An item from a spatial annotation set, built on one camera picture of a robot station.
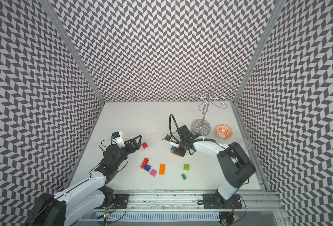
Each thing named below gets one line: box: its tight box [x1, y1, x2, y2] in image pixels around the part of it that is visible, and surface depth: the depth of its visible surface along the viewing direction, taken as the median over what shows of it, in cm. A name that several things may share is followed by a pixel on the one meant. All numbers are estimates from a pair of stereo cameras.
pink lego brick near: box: [149, 169, 158, 178], surface depth 82 cm
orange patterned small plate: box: [215, 124, 233, 140], surface depth 98 cm
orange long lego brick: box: [158, 163, 166, 176], surface depth 84 cm
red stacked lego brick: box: [140, 157, 149, 170], surface depth 85 cm
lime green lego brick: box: [183, 163, 190, 171], surface depth 84 cm
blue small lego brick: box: [143, 164, 152, 172], surface depth 84 cm
